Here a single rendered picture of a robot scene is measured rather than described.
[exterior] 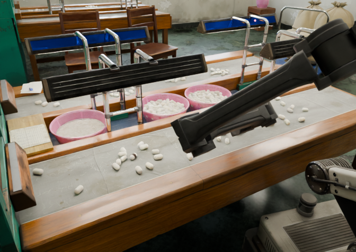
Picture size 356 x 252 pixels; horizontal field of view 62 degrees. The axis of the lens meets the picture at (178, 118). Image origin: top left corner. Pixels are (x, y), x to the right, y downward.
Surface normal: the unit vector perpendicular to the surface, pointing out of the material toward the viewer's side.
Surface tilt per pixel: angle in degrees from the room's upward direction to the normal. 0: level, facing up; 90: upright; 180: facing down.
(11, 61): 90
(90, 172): 0
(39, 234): 0
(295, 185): 0
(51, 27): 90
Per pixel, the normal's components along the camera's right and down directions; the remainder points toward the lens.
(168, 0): 0.44, 0.45
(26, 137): 0.02, -0.87
